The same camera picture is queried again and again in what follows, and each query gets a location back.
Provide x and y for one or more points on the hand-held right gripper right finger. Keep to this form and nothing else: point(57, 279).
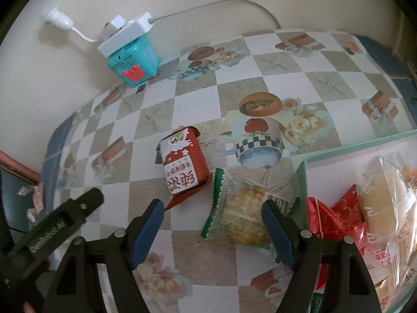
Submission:
point(280, 234)

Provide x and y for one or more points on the teal toy box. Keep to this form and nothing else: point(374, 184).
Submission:
point(136, 60)

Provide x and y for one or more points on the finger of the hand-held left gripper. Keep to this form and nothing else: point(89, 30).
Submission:
point(86, 207)

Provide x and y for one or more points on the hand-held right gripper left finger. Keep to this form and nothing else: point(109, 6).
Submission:
point(146, 231)

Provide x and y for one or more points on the white tray with teal rim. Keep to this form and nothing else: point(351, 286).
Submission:
point(335, 179)

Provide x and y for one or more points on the red snack packet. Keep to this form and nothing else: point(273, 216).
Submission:
point(338, 218)

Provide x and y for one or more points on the small red drink carton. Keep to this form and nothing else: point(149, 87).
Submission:
point(184, 166)

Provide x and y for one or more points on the dark chair with wooden frame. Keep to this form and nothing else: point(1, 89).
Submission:
point(13, 202)

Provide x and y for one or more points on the white power strip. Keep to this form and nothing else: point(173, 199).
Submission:
point(130, 34)

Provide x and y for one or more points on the round cake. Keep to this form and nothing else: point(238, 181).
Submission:
point(241, 215)

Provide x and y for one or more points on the round bun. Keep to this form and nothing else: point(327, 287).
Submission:
point(381, 199)

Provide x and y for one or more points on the small pink candy packet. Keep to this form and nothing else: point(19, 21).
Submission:
point(37, 199)

